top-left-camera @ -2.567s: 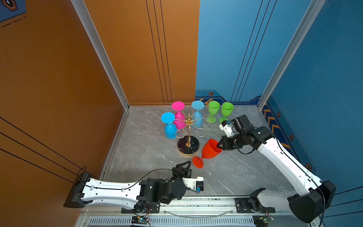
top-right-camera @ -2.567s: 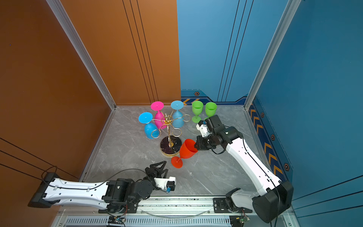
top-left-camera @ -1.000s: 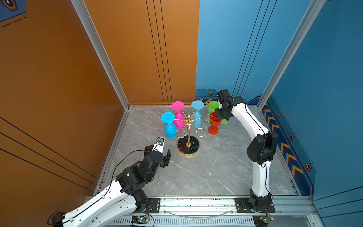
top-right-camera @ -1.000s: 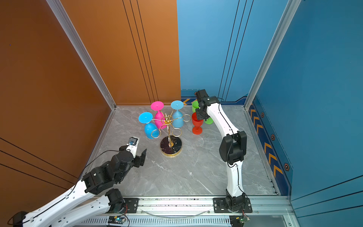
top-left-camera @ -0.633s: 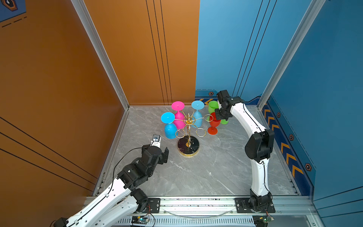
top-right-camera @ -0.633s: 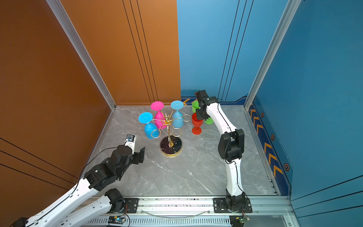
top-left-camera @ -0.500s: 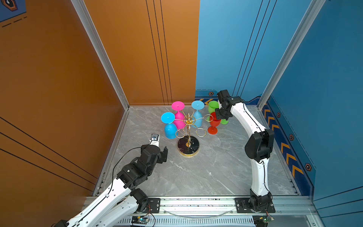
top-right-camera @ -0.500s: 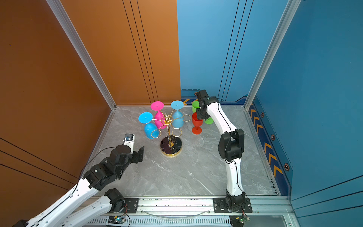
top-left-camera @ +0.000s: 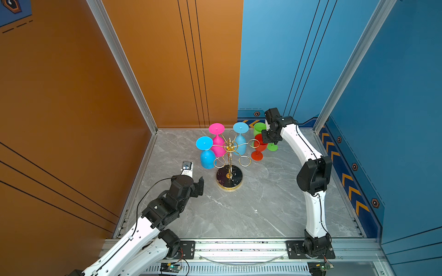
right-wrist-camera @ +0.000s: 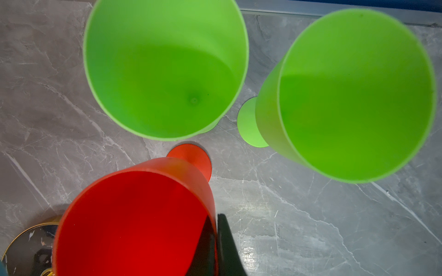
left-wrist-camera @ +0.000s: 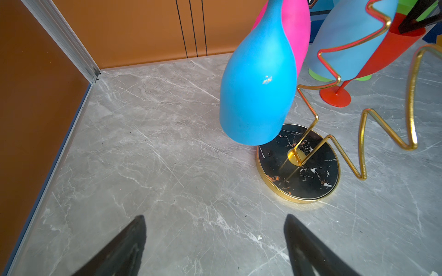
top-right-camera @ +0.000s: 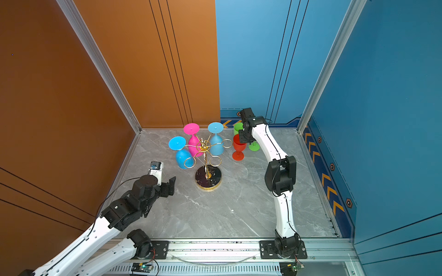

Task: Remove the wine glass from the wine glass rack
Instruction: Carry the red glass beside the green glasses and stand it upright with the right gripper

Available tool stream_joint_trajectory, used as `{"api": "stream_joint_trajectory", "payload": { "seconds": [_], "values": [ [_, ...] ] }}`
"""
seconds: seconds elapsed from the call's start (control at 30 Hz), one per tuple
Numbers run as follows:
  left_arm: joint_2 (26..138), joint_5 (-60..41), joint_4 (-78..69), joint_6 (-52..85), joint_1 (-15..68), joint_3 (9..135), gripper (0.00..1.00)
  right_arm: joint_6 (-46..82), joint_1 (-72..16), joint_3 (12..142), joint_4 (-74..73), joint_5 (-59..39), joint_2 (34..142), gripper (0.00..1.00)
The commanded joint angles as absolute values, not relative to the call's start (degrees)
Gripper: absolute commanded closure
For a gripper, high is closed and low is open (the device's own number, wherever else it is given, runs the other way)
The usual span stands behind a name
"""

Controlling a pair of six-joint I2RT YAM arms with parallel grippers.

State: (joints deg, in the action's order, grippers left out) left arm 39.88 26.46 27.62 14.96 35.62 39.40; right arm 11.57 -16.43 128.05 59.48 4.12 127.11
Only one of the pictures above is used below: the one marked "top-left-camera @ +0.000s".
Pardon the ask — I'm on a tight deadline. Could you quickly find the green wine glass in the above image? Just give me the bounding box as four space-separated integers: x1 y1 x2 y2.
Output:
253 122 267 137
267 143 279 152

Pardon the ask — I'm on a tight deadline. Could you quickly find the red wine glass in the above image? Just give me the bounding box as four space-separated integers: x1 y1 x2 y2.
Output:
251 134 268 162

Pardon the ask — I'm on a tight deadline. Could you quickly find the light blue wine glass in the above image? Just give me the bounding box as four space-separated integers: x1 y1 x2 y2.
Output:
196 136 216 170

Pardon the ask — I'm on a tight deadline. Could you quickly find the teal blue wine glass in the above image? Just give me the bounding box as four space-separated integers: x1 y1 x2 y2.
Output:
233 122 249 155

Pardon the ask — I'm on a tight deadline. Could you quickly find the magenta wine glass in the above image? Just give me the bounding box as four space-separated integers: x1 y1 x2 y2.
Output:
208 123 226 158

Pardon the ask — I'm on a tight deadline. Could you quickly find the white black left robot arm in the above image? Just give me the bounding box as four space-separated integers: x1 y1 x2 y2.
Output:
70 175 204 276

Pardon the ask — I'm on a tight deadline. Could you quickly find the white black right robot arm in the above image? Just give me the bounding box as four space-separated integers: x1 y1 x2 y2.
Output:
261 108 335 259

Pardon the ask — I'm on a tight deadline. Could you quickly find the green circuit board left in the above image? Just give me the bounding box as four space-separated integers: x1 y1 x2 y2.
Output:
159 263 183 276

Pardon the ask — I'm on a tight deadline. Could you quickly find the green circuit board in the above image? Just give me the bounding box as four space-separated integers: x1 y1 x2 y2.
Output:
159 263 183 276
308 262 334 276

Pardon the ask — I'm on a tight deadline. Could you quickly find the green circuit board right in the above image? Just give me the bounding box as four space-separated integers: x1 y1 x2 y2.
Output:
308 262 334 276

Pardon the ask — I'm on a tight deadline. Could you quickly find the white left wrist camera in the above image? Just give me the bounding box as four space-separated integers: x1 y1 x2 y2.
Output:
181 161 193 178

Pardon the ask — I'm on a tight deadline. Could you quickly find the gold wire wine glass rack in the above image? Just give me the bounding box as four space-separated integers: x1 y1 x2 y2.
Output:
213 138 259 192

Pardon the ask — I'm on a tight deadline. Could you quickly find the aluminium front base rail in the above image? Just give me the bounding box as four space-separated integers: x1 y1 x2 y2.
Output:
140 238 395 276

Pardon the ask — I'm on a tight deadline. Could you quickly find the aluminium corner post right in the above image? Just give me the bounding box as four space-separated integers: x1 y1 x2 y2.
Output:
313 0 397 135

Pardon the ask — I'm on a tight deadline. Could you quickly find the aluminium corner post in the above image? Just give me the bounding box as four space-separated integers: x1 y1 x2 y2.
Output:
86 0 158 135
313 0 397 135

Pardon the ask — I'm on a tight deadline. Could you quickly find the aluminium corner post left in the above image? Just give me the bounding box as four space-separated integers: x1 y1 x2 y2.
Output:
86 0 158 135

